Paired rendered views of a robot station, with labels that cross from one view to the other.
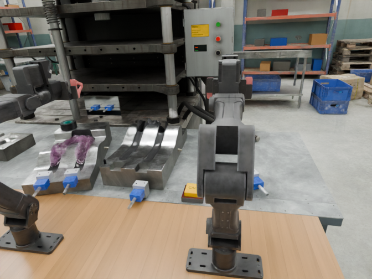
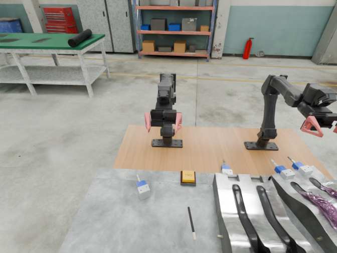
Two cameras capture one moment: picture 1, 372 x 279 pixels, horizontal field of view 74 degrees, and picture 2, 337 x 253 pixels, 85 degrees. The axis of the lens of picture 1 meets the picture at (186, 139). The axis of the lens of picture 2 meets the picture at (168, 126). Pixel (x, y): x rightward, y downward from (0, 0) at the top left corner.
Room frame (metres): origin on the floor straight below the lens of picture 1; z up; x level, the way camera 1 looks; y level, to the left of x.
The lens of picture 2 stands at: (1.36, -0.21, 1.60)
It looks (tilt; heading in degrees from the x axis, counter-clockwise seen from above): 36 degrees down; 171
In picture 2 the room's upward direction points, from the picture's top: straight up
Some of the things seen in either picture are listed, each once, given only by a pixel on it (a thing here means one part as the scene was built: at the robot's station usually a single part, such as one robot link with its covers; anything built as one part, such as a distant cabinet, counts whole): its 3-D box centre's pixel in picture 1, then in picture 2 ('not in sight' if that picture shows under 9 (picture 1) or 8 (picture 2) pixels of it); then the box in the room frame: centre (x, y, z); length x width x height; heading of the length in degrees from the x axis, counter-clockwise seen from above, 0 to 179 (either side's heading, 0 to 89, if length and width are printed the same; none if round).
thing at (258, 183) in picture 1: (257, 184); (141, 184); (0.78, -0.26, 0.83); 0.13 x 0.05 x 0.05; 16
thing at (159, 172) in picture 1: (150, 145); (257, 230); (1.08, 0.17, 0.87); 0.50 x 0.26 x 0.14; 168
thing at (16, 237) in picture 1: (25, 232); (262, 141); (0.58, 0.50, 0.84); 0.20 x 0.07 x 0.08; 79
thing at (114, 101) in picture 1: (117, 98); not in sight; (1.98, 0.53, 0.87); 0.50 x 0.27 x 0.17; 168
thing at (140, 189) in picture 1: (135, 196); (225, 168); (0.74, 0.19, 0.83); 0.13 x 0.05 x 0.05; 165
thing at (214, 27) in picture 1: (210, 120); not in sight; (1.72, -0.18, 0.74); 0.31 x 0.22 x 1.47; 78
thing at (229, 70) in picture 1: (227, 85); (166, 93); (0.64, -0.11, 1.24); 0.12 x 0.09 x 0.12; 169
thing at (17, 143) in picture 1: (9, 145); not in sight; (1.24, 0.96, 0.84); 0.20 x 0.15 x 0.07; 168
